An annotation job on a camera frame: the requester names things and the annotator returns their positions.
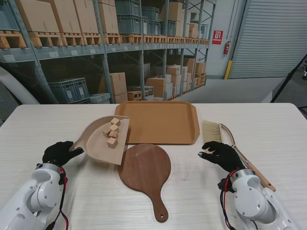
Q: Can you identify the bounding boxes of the tall cardboard box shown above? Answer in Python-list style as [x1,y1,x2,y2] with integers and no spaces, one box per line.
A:
[98,2,120,34]

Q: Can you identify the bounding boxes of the grey roller shutter door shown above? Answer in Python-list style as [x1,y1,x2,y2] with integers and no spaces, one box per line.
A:
[230,0,307,79]

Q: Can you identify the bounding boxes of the grey metal shelving rack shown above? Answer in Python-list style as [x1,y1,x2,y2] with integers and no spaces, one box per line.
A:
[0,0,216,104]

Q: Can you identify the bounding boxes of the black tripod leg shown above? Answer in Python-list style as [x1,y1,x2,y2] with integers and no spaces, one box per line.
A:
[270,52,307,104]

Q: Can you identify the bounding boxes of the white curved panel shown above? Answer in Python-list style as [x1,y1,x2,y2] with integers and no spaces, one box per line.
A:
[0,66,40,105]

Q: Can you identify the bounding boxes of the orange-brown plastic tray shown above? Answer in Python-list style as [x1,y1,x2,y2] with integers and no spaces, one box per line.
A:
[114,101,201,146]

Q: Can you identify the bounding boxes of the round dark wooden cutting board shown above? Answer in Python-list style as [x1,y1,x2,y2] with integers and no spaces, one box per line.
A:
[117,143,172,223]

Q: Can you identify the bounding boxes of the stacked grey plastic crates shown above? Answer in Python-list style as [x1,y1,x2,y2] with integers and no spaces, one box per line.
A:
[115,0,142,34]

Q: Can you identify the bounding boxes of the beige plastic dustpan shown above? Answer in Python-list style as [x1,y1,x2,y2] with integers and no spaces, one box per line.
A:
[71,115,130,166]

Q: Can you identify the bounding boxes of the red wall sign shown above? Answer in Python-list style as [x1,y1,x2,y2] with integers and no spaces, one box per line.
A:
[212,30,224,45]

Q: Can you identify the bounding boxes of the orange wooden pallet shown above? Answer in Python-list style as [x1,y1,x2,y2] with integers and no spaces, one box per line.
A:
[127,90,142,101]

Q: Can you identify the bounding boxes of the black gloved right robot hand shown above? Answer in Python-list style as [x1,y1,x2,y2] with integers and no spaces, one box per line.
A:
[197,140,245,173]

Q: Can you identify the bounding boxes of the white plastic crate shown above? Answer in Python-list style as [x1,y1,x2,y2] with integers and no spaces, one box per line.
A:
[89,93,111,104]

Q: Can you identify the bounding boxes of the cardboard box with tape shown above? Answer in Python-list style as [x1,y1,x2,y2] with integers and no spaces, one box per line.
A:
[109,72,128,104]

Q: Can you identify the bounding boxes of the yellow post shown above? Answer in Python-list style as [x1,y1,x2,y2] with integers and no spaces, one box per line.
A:
[224,59,233,80]

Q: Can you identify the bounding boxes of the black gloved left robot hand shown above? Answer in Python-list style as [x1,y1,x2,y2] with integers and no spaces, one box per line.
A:
[42,140,84,166]

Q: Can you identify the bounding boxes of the grey plastic crate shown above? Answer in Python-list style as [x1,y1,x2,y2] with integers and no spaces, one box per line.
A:
[48,77,87,103]

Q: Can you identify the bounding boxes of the large cardboard box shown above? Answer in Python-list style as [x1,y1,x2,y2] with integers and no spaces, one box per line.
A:
[73,0,99,34]
[15,0,60,32]
[51,0,82,34]

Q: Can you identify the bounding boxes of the red black right wrist cable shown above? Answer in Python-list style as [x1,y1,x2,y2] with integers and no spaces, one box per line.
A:
[217,176,237,230]

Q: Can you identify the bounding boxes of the low cardboard box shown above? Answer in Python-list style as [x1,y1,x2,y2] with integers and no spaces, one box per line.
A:
[145,77,166,98]

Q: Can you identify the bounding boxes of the red black left wrist cable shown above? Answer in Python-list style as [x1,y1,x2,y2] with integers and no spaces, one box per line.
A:
[47,166,70,230]

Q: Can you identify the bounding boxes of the red black wrist cable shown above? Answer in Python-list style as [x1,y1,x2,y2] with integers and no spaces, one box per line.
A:
[217,176,237,230]
[47,166,70,230]

